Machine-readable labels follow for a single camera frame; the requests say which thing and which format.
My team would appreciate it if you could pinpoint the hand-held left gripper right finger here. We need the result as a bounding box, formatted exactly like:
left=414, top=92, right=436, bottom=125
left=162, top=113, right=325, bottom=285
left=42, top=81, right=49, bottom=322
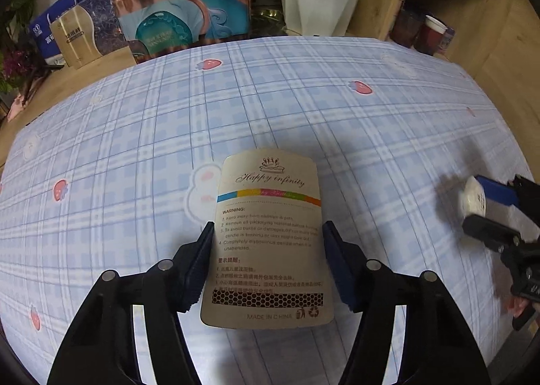
left=323, top=220, right=492, bottom=385

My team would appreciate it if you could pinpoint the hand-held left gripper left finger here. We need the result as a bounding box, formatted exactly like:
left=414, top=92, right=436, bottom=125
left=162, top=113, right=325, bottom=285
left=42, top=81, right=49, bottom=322
left=50, top=220, right=216, bottom=385

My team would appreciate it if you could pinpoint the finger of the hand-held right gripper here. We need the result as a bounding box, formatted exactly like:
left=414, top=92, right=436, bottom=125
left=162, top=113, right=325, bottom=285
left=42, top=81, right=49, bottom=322
left=461, top=214, right=527, bottom=258
left=476, top=174, right=540, bottom=209

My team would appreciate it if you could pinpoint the white printed packet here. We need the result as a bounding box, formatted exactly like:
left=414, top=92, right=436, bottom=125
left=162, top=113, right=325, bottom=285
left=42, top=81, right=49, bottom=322
left=457, top=176, right=489, bottom=218

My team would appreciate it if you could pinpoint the white printed card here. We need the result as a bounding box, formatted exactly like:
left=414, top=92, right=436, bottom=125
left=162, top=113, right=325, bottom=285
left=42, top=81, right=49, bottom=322
left=200, top=153, right=337, bottom=329

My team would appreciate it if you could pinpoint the person's right hand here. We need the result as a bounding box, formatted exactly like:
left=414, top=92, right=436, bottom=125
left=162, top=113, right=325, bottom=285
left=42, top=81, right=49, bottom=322
left=505, top=295, right=530, bottom=319

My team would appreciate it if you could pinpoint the small blue box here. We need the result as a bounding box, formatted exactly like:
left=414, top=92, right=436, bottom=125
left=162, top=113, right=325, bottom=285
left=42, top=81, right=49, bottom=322
left=440, top=26, right=457, bottom=55

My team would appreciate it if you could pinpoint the pink cloth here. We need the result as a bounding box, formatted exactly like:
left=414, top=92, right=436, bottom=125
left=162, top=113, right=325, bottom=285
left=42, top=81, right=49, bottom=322
left=7, top=93, right=27, bottom=121

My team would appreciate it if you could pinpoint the pink teal gift box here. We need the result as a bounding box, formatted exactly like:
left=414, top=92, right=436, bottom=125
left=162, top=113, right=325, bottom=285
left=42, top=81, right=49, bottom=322
left=111, top=0, right=254, bottom=64

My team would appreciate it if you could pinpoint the silver purple gift box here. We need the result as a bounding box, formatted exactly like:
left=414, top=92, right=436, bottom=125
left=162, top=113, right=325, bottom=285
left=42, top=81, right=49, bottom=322
left=49, top=0, right=128, bottom=70

